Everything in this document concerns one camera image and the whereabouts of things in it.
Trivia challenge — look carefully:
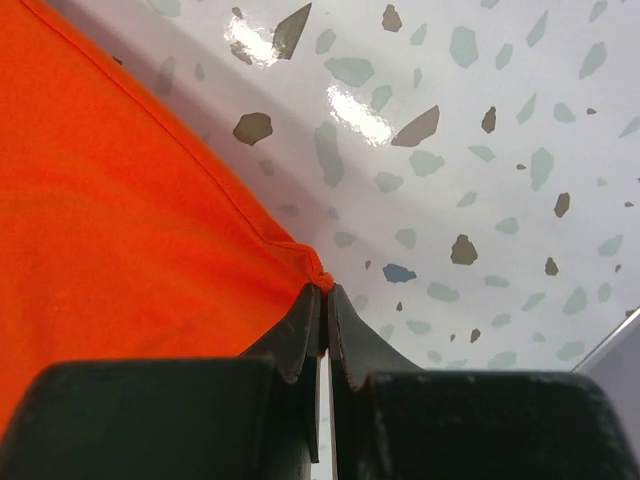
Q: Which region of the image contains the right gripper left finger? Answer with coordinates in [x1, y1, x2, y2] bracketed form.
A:
[1, 284, 321, 479]

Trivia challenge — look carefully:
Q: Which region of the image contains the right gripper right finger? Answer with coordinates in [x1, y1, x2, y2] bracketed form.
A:
[326, 286, 639, 479]

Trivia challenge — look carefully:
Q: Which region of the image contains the orange t shirt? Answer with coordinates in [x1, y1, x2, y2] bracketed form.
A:
[1, 1, 333, 423]

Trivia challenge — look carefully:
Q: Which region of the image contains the aluminium table edge rail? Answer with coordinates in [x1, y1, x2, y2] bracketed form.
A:
[572, 307, 639, 374]

